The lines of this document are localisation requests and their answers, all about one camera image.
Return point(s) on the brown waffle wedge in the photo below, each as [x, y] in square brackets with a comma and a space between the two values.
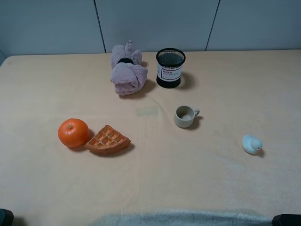
[107, 141]

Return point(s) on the black left corner object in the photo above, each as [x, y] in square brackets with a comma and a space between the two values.
[6, 217]

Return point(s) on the black mesh pen cup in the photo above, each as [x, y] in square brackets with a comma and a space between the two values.
[170, 62]

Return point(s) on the black right corner object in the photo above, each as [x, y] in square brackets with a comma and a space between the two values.
[287, 220]

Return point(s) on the white rubber duck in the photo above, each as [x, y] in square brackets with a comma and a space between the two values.
[251, 144]

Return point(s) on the small grey ceramic mug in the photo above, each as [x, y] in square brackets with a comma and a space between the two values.
[185, 115]

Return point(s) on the orange mandarin fruit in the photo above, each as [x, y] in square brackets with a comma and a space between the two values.
[73, 133]

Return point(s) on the pink folded towel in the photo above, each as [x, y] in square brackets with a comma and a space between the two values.
[128, 75]

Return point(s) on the black corner object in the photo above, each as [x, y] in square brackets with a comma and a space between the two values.
[6, 217]
[287, 220]

